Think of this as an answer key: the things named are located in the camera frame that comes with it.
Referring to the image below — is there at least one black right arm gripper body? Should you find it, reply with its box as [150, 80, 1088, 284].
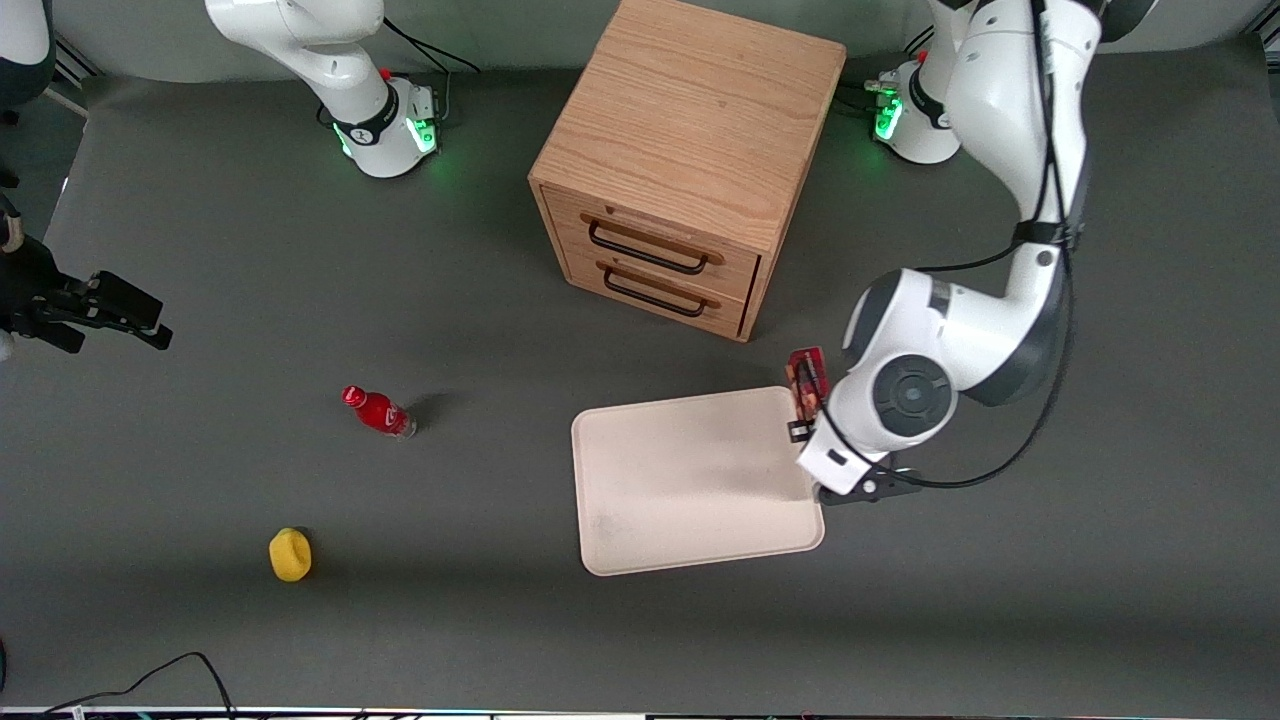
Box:
[0, 232, 99, 356]

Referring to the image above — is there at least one red tartan cookie box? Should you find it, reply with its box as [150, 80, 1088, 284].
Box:
[787, 346, 830, 422]

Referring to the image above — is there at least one cream rectangular tray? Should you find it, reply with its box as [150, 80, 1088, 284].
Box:
[571, 386, 827, 578]

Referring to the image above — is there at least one red plastic bottle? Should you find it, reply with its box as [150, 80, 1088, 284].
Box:
[341, 385, 418, 440]

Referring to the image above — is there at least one wooden two-drawer cabinet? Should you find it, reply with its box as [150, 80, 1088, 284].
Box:
[528, 0, 848, 344]

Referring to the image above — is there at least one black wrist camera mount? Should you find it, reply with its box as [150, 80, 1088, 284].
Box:
[818, 464, 924, 507]

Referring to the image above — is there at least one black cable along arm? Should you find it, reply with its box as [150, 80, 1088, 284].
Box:
[815, 0, 1091, 491]

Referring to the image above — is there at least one black drawer handle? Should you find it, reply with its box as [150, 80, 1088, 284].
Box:
[602, 264, 708, 320]
[587, 221, 710, 277]

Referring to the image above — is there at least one metal frame rail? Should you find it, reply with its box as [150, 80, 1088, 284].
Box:
[45, 35, 93, 121]

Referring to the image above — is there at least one black cable loop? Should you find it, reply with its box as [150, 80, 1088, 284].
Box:
[40, 652, 237, 720]

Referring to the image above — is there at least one black base cable bundle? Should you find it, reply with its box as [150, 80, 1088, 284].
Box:
[838, 78, 898, 113]

